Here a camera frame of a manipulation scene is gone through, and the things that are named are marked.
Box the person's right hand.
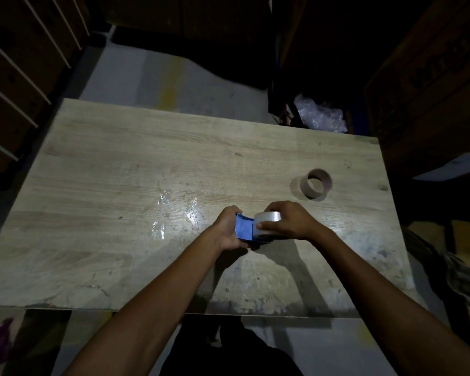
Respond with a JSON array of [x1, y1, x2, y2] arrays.
[[255, 201, 323, 242]]

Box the person's left hand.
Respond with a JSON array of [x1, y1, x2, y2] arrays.
[[213, 205, 252, 252]]

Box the blue tape dispenser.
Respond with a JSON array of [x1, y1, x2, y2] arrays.
[[234, 213, 276, 244]]

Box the clear tape roll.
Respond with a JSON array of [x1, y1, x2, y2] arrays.
[[253, 210, 282, 242]]

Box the cardboard tape core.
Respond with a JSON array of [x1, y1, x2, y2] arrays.
[[299, 168, 333, 201]]

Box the person's left forearm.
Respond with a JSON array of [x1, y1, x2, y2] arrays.
[[62, 227, 225, 376]]

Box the person's right forearm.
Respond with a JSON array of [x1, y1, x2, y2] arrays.
[[308, 225, 470, 376]]

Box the person's dark trousers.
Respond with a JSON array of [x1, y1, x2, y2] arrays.
[[160, 316, 303, 376]]

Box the clear plastic wrap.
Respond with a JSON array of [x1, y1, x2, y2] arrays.
[[293, 93, 348, 134]]

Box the black plastic bin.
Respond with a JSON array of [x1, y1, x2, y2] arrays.
[[267, 84, 310, 128]]

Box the white flat sheet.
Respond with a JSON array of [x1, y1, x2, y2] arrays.
[[412, 152, 470, 182]]

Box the black broom with grey bristles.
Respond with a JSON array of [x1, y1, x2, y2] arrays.
[[402, 227, 470, 307]]

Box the flat brown cardboard piece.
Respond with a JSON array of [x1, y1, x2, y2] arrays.
[[407, 219, 470, 349]]

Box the large printed cardboard box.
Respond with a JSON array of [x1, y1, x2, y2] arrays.
[[363, 0, 470, 177]]

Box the plain brown cardboard boxes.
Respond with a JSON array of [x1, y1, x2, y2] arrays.
[[98, 0, 275, 38]]

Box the cardboard cartons with white straps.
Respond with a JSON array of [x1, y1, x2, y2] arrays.
[[0, 0, 91, 173]]

